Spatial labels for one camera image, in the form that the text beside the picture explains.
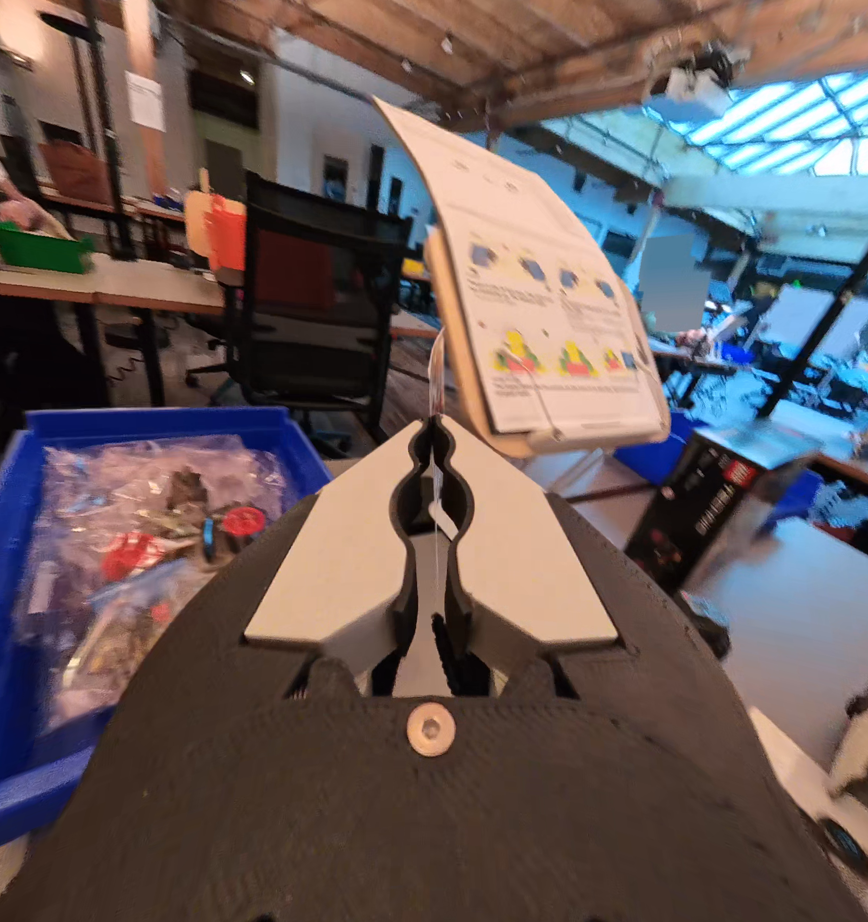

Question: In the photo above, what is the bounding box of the white paper notice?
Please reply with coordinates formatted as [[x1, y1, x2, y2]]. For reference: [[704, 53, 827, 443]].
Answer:
[[126, 71, 167, 133]]

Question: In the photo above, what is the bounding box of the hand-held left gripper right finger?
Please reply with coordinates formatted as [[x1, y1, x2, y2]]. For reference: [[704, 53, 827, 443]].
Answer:
[[433, 414, 620, 697]]

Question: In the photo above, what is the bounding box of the white ceiling projector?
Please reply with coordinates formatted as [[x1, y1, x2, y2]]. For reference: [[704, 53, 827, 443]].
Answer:
[[650, 47, 748, 120]]

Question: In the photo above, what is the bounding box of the clear bag of LEGO parts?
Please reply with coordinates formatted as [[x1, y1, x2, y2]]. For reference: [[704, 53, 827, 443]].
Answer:
[[16, 436, 294, 721]]

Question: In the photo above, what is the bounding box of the grey desk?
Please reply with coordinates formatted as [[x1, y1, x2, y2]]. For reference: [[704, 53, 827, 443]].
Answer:
[[0, 432, 868, 922]]

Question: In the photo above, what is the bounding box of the background desk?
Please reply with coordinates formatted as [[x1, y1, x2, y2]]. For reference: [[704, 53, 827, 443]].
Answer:
[[0, 255, 226, 315]]

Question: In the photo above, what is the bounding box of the orange and black chair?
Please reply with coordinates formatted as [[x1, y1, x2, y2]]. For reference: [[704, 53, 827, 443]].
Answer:
[[184, 189, 248, 271]]

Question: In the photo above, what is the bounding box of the brown box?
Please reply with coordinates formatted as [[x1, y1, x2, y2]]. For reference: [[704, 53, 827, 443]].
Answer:
[[38, 140, 111, 206]]

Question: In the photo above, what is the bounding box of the black toy tyre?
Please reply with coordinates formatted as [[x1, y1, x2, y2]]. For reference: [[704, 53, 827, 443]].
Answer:
[[675, 589, 732, 660]]

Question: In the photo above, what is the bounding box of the green storage bin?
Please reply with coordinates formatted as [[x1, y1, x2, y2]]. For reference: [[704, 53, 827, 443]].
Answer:
[[0, 222, 93, 275]]

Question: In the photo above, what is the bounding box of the black chair with red back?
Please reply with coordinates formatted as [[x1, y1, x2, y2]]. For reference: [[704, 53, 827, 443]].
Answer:
[[225, 171, 413, 440]]

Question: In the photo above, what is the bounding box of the toy truck instruction booklet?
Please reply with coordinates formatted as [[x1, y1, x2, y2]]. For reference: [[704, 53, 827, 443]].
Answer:
[[747, 707, 868, 901]]

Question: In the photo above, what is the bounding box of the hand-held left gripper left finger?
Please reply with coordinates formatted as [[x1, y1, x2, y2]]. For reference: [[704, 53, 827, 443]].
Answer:
[[243, 416, 435, 696]]

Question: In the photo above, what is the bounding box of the printed instruction sheet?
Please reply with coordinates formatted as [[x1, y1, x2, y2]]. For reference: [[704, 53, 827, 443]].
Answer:
[[373, 97, 665, 433]]

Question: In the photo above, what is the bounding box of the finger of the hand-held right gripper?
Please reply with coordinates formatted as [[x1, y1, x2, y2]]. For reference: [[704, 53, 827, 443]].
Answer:
[[826, 666, 868, 799]]

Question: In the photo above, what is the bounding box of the dark toy truck box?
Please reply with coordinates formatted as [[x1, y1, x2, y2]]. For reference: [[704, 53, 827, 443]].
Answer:
[[625, 421, 824, 595]]

